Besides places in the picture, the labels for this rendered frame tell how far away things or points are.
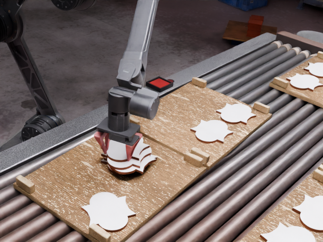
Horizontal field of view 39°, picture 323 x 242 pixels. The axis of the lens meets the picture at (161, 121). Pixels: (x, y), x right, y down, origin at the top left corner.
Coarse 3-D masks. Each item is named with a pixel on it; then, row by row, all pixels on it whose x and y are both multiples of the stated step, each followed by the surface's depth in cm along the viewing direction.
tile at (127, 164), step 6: (102, 156) 129; (144, 156) 129; (108, 162) 126; (114, 162) 126; (120, 162) 126; (126, 162) 126; (132, 162) 126; (138, 162) 126; (114, 168) 125; (120, 168) 124; (126, 168) 125
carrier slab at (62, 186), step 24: (96, 144) 140; (48, 168) 129; (72, 168) 130; (96, 168) 130; (168, 168) 133; (192, 168) 133; (24, 192) 121; (48, 192) 121; (72, 192) 121; (96, 192) 122; (120, 192) 123; (144, 192) 123; (168, 192) 124; (72, 216) 114; (144, 216) 116; (96, 240) 108; (120, 240) 108
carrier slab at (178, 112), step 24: (168, 96) 169; (192, 96) 170; (216, 96) 171; (144, 120) 154; (168, 120) 155; (192, 120) 156; (264, 120) 159; (168, 144) 143; (192, 144) 144; (216, 144) 144
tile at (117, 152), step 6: (114, 144) 131; (120, 144) 132; (138, 144) 132; (144, 144) 132; (108, 150) 129; (114, 150) 129; (120, 150) 129; (138, 150) 130; (108, 156) 127; (114, 156) 127; (120, 156) 127; (126, 156) 127; (132, 156) 127; (138, 156) 127
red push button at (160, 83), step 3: (159, 78) 182; (153, 81) 179; (156, 81) 179; (159, 81) 180; (162, 81) 180; (165, 81) 180; (153, 84) 177; (156, 84) 177; (159, 84) 178; (162, 84) 178; (165, 84) 178
